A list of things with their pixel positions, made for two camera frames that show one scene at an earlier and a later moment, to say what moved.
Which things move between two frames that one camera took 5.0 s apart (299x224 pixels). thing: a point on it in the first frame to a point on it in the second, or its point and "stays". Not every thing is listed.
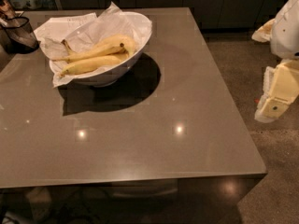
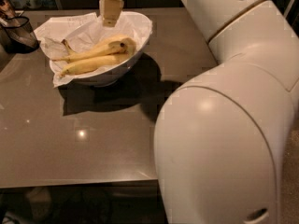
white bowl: [100, 49] stays
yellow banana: [122, 45] stays
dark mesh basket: [18, 35] stays
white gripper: [286, 32] to [112, 8]
